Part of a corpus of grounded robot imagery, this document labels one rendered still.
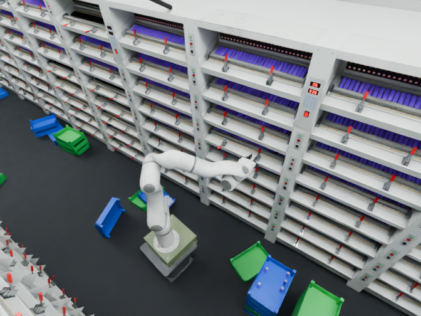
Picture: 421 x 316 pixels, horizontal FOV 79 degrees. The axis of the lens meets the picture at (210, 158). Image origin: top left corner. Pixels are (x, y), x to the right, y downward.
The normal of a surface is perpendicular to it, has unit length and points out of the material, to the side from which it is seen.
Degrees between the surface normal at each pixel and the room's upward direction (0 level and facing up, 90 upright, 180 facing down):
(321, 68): 90
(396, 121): 20
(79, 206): 0
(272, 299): 0
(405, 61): 0
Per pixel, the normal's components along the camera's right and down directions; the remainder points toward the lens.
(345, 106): -0.22, -0.45
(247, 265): -0.03, -0.69
